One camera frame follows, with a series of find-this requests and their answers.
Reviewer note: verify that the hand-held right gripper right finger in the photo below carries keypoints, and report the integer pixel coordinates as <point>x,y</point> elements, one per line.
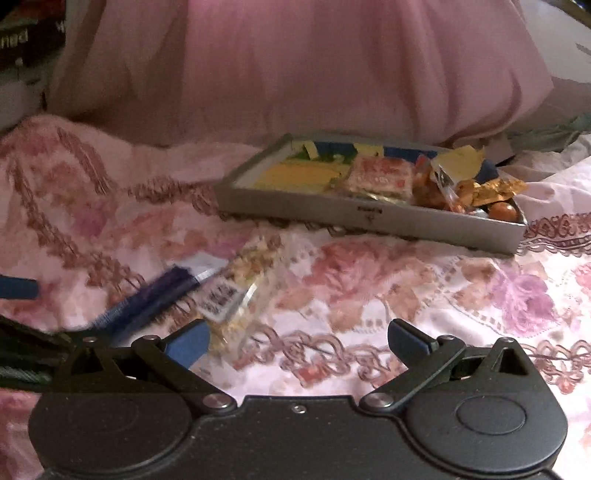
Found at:
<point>406,344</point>

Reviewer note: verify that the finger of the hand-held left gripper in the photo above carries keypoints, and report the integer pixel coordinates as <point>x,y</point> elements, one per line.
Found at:
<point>18,288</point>
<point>41,334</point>

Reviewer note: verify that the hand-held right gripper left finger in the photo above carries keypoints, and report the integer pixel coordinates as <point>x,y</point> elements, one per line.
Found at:
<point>191,344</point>

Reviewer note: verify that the purple stick packet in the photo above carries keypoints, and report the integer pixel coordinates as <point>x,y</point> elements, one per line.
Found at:
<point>147,300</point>

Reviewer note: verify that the orange snack packet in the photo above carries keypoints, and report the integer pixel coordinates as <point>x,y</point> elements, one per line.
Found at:
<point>427,198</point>

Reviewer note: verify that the grey cardboard box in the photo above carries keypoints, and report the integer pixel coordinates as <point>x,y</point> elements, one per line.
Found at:
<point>323,214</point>

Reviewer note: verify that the small orange fruit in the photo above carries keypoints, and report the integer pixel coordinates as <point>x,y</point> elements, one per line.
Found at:
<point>503,211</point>

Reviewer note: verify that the noodle cracker packet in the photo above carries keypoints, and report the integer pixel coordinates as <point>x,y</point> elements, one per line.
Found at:
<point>378,177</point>

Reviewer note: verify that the gold foil packet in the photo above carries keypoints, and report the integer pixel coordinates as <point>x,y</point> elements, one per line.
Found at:
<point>494,189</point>

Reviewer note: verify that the floral pink blanket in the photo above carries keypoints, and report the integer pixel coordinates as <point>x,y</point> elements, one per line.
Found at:
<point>392,295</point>

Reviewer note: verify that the white object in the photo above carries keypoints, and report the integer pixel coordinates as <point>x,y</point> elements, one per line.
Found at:
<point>18,104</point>

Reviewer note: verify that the yellow blue printed paper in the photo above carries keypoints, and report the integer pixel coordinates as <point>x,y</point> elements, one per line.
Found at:
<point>295,177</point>

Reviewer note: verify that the brown cardboard piece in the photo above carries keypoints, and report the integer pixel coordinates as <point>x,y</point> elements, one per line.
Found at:
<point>501,150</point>

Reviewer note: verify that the dark printed box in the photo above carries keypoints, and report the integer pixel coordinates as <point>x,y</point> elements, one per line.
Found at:
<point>27,41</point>

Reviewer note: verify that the grey green cloth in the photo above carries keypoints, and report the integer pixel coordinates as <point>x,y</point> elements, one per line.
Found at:
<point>545,136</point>

